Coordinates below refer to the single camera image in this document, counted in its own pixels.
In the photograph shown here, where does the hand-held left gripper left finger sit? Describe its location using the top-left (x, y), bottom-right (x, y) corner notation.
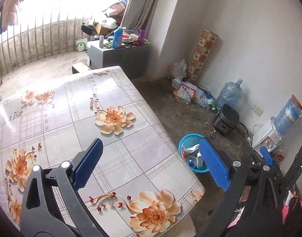
top-left (20, 138), bottom-right (104, 237)

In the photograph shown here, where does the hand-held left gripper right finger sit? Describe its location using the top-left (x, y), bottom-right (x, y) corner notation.
top-left (199, 138), bottom-right (284, 237)

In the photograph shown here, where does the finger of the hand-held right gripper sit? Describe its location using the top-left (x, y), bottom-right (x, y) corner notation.
top-left (249, 146), bottom-right (274, 176)

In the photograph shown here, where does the clear bottle blue label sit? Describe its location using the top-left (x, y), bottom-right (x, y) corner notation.
top-left (186, 152), bottom-right (207, 170)

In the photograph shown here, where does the clear plastic packet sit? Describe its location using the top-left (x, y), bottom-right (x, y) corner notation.
top-left (182, 145), bottom-right (200, 158)

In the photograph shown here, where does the blue plastic mesh basket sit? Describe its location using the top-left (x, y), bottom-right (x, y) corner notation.
top-left (179, 133), bottom-right (210, 174)

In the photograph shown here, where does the white water dispenser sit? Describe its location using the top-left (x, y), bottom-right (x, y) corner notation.
top-left (252, 123), bottom-right (283, 153)

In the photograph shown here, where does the floral table cover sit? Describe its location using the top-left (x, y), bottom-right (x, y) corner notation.
top-left (0, 65), bottom-right (206, 237)

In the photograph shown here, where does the pink cloth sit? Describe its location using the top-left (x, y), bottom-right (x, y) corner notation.
top-left (281, 204), bottom-right (291, 219)

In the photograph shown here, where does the grey rice cooker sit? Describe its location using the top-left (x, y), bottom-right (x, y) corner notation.
top-left (212, 104), bottom-right (240, 135)

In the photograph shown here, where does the dispenser water bottle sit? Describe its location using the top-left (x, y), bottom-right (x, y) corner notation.
top-left (273, 95), bottom-right (302, 136)

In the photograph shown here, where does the crumpled printed plastic bag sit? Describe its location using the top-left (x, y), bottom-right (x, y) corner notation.
top-left (193, 85), bottom-right (215, 108)

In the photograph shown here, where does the large blue water jug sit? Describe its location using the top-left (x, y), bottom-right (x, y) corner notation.
top-left (215, 78), bottom-right (244, 109)

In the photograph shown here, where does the brown low stool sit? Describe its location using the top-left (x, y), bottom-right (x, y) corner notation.
top-left (72, 63), bottom-right (92, 74)

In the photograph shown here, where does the white plastic bag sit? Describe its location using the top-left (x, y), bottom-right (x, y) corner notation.
top-left (169, 59), bottom-right (188, 79)

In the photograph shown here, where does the grey cabinet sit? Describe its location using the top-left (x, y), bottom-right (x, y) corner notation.
top-left (87, 41), bottom-right (150, 79)

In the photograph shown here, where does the patterned rolled floor mat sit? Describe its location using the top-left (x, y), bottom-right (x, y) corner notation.
top-left (187, 29), bottom-right (218, 81)

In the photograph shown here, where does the white green paper bag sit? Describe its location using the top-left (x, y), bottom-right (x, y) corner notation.
top-left (76, 35), bottom-right (88, 52)

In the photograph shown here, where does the blue detergent bottle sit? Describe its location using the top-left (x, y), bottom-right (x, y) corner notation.
top-left (112, 27), bottom-right (123, 48)

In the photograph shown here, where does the metal balcony railing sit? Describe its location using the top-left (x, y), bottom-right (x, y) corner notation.
top-left (0, 12), bottom-right (92, 77)

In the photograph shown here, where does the cardboard box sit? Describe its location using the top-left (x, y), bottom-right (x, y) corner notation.
top-left (93, 23), bottom-right (114, 35)

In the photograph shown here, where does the pink cushion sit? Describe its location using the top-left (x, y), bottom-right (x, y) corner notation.
top-left (103, 2), bottom-right (125, 16)

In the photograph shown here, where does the grey curtain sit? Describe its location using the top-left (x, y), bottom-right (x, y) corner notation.
top-left (122, 0), bottom-right (183, 30)

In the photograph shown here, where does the beige hanging jacket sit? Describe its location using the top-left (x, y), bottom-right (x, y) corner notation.
top-left (0, 0), bottom-right (25, 26)

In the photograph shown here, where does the black power cable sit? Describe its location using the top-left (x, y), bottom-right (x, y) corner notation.
top-left (237, 122), bottom-right (252, 144)

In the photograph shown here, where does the wall socket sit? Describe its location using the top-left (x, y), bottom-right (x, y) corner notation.
top-left (251, 102), bottom-right (263, 116)

